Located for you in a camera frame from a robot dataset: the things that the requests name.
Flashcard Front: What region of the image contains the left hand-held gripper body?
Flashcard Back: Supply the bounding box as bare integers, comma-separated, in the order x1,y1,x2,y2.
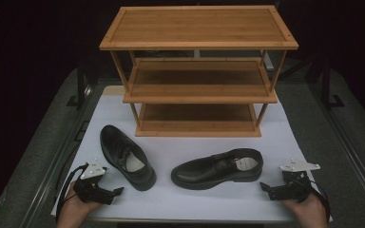
72,159,115,205

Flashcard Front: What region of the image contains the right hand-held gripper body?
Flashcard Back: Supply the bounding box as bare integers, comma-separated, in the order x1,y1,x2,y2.
267,159,321,202

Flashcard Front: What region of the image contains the black leather shoe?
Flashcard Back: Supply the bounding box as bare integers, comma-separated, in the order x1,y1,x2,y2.
170,147,264,191
99,124,158,192

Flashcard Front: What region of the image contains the wooden three-tier shoe rack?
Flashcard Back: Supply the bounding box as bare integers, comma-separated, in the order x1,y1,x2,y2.
99,4,299,138

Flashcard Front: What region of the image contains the person's left hand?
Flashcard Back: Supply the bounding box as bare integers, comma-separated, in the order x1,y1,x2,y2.
56,181,103,228

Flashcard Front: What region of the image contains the person's right hand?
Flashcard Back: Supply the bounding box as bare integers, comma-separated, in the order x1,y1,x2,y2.
281,191,330,228

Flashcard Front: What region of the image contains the white table mat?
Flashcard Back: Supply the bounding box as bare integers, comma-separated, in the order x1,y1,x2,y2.
50,94,333,223

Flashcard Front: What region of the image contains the black metal stand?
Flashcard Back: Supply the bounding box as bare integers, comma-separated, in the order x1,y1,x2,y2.
66,59,93,110
309,56,346,110

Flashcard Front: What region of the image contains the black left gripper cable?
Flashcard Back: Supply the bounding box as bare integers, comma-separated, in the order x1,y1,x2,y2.
54,162,90,220

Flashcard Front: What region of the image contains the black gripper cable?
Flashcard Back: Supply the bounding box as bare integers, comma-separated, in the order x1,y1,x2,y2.
298,179,331,222
54,162,90,220

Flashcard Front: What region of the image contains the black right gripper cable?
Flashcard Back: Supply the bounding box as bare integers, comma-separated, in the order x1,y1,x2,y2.
298,179,331,222

